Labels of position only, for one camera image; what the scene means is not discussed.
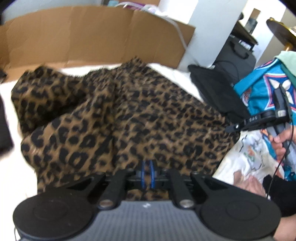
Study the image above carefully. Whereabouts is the dark grey laptop bag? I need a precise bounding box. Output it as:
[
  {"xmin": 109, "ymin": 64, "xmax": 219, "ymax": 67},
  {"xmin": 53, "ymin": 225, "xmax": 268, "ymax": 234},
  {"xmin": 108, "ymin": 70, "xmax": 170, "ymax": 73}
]
[{"xmin": 214, "ymin": 36, "xmax": 256, "ymax": 84}]

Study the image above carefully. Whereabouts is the black folded garment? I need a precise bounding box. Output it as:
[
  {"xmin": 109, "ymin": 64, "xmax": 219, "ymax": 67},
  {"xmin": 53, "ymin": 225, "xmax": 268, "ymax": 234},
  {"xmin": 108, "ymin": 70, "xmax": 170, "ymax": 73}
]
[{"xmin": 188, "ymin": 65, "xmax": 250, "ymax": 123}]

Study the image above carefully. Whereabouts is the person's right hand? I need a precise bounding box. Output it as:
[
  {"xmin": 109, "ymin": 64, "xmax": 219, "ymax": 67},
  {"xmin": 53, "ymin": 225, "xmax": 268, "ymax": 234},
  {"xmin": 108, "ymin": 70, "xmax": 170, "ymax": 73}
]
[{"xmin": 268, "ymin": 126, "xmax": 295, "ymax": 161}]

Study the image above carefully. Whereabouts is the yellow table leg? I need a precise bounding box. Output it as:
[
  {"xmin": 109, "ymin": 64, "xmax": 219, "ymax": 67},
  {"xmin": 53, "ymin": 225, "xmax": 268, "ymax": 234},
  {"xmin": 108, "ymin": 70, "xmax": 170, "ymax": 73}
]
[{"xmin": 283, "ymin": 43, "xmax": 295, "ymax": 51}]

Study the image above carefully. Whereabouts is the blue patterned blanket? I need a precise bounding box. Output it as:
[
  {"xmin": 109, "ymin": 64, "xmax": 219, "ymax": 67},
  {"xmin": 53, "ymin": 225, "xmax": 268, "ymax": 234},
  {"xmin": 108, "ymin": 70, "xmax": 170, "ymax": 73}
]
[{"xmin": 233, "ymin": 58, "xmax": 296, "ymax": 181}]

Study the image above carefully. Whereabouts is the leopard print garment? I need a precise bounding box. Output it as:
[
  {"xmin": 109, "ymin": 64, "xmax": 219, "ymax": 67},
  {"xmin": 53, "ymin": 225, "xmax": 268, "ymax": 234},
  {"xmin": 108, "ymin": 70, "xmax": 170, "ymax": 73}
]
[{"xmin": 10, "ymin": 56, "xmax": 240, "ymax": 201}]

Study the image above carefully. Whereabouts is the brown cardboard sheet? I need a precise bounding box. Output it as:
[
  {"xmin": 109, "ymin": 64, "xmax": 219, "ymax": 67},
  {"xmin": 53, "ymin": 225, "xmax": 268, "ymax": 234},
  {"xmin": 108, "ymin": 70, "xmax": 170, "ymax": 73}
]
[{"xmin": 1, "ymin": 6, "xmax": 195, "ymax": 81}]

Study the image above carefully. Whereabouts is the black cable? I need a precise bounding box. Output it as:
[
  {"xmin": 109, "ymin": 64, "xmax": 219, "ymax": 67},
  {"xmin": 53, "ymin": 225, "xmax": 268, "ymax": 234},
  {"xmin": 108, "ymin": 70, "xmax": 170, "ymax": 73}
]
[{"xmin": 265, "ymin": 120, "xmax": 296, "ymax": 200}]

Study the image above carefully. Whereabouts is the white curved cable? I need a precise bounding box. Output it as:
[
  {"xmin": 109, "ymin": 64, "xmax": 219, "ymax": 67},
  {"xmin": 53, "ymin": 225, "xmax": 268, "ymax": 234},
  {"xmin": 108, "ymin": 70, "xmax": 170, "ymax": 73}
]
[{"xmin": 115, "ymin": 1, "xmax": 188, "ymax": 50}]

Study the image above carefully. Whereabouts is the light green cloth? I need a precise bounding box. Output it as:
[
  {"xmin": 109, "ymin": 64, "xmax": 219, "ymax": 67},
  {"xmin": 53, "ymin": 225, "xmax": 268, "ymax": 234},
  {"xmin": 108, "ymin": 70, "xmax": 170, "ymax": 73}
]
[{"xmin": 275, "ymin": 51, "xmax": 296, "ymax": 87}]

